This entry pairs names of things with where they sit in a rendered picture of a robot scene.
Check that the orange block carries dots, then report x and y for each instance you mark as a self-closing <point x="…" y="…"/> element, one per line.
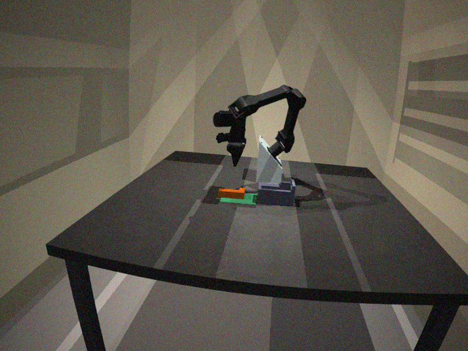
<point x="232" y="194"/>

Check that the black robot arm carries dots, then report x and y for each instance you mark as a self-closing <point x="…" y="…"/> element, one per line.
<point x="249" y="104"/>

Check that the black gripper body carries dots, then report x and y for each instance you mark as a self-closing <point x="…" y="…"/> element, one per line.
<point x="238" y="137"/>

